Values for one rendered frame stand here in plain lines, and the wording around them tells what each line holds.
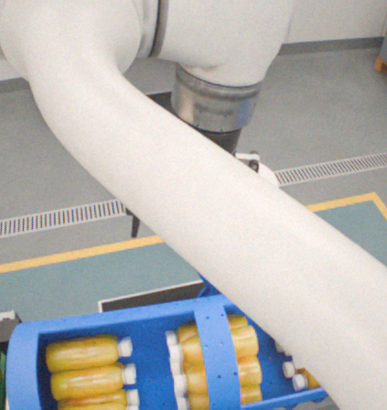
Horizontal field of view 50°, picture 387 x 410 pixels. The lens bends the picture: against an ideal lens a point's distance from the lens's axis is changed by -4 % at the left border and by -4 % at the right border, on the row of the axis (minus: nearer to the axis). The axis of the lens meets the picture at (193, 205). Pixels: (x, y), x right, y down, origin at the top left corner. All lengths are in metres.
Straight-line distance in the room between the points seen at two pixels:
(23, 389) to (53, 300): 1.60
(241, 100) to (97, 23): 0.18
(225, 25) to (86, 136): 0.18
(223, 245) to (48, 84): 0.14
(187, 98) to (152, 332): 0.81
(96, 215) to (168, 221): 2.64
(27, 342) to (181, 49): 0.74
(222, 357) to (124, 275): 1.66
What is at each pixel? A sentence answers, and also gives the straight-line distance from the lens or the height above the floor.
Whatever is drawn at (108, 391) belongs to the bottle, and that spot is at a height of 1.07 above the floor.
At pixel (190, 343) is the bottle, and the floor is 1.18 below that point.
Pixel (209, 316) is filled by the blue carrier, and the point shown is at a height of 1.23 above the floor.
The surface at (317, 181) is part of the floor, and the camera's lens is 3.13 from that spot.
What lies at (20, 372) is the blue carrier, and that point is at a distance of 0.94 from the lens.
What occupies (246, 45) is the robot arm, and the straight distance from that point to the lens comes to 0.38.
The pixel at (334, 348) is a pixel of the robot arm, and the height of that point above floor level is 1.89.
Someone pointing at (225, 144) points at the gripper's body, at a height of 1.77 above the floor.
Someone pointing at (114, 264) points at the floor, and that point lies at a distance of 2.57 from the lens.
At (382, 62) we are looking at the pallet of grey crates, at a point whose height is 0.11.
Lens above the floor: 2.05
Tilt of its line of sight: 46 degrees down
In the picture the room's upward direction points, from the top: straight up
